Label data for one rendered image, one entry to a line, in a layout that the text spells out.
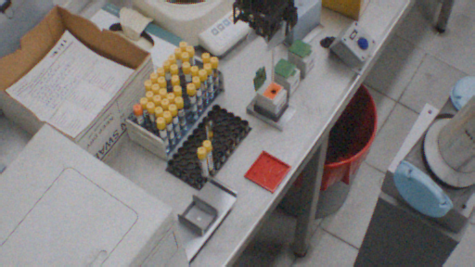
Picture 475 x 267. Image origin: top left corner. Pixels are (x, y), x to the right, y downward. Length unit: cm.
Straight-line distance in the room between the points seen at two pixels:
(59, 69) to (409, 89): 152
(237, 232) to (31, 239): 45
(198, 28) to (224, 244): 47
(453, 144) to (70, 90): 82
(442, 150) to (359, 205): 133
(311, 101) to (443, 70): 132
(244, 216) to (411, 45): 158
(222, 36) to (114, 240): 66
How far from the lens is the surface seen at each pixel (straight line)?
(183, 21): 145
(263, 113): 140
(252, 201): 133
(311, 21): 153
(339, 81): 149
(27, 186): 106
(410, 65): 268
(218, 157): 135
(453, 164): 101
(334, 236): 226
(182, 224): 127
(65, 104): 143
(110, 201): 102
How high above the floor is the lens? 207
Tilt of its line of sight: 59 degrees down
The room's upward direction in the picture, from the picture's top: 4 degrees counter-clockwise
